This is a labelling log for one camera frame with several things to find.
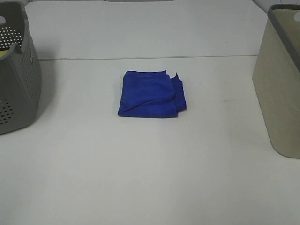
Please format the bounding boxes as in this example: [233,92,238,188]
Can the blue towel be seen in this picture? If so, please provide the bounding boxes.
[118,70,187,118]

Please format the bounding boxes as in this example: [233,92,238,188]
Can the beige plastic bin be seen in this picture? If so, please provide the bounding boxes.
[252,4,300,158]

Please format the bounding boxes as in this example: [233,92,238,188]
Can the grey perforated plastic basket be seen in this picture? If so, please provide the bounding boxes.
[0,1,42,134]

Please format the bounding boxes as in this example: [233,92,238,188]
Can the yellow-green cloth in basket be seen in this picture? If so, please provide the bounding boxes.
[0,50,10,60]

